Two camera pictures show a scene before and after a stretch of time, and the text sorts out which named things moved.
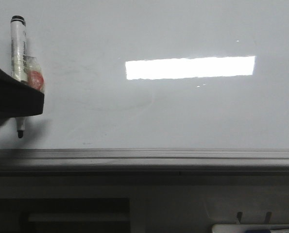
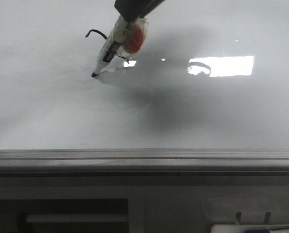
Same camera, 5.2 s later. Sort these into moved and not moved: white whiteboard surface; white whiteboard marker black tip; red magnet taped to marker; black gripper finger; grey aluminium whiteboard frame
Moved: white whiteboard marker black tip; black gripper finger; red magnet taped to marker
Not moved: white whiteboard surface; grey aluminium whiteboard frame
